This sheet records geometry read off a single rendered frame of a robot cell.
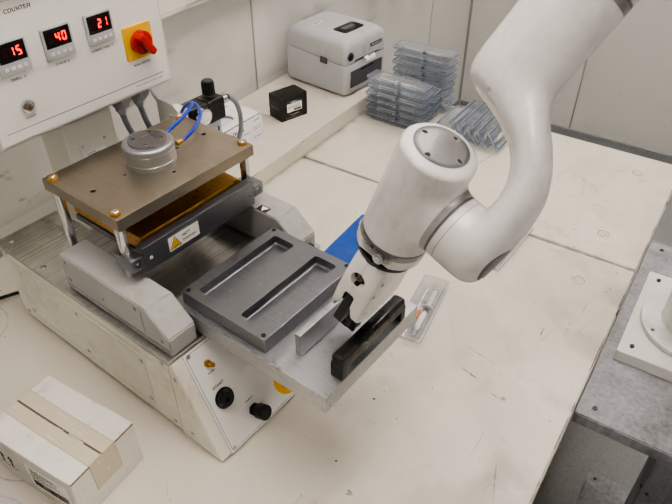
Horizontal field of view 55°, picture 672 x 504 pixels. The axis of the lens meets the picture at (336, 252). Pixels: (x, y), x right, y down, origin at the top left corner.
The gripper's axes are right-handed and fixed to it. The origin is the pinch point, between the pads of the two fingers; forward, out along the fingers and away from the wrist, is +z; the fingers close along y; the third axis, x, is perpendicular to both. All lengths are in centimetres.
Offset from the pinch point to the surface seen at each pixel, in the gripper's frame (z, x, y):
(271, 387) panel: 24.9, 5.0, -3.8
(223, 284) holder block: 10.0, 18.7, -4.3
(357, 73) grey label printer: 38, 59, 94
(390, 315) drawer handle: -1.0, -4.0, 3.4
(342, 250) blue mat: 34, 19, 36
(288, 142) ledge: 42, 53, 59
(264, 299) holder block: 6.6, 11.6, -3.5
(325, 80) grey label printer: 43, 65, 89
